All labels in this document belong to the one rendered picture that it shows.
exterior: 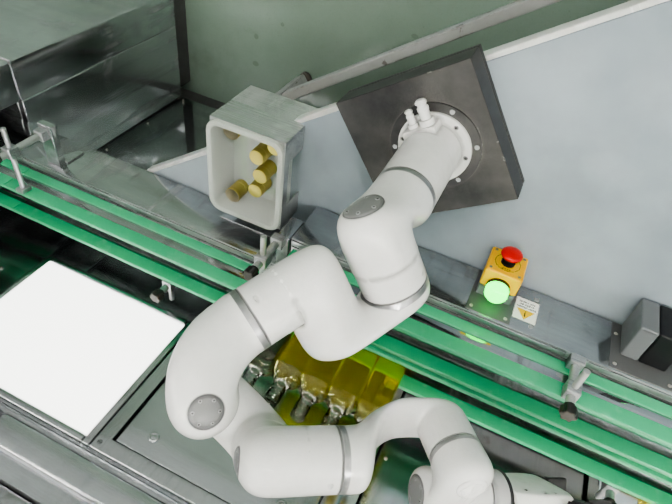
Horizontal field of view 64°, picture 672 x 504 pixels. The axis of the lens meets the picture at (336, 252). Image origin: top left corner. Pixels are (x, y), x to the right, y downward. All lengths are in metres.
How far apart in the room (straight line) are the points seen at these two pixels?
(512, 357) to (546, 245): 0.22
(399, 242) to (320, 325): 0.14
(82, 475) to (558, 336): 0.91
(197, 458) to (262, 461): 0.46
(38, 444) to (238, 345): 0.64
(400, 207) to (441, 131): 0.22
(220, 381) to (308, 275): 0.16
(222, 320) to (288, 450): 0.18
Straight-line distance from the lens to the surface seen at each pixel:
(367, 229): 0.67
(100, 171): 1.45
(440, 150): 0.85
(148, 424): 1.18
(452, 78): 0.88
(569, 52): 0.91
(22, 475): 1.22
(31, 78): 1.67
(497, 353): 1.03
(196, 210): 1.31
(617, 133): 0.95
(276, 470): 0.69
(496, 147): 0.91
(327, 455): 0.70
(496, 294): 1.03
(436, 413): 0.81
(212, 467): 1.12
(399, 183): 0.75
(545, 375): 1.04
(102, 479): 1.15
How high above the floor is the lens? 1.61
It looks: 44 degrees down
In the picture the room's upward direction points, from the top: 145 degrees counter-clockwise
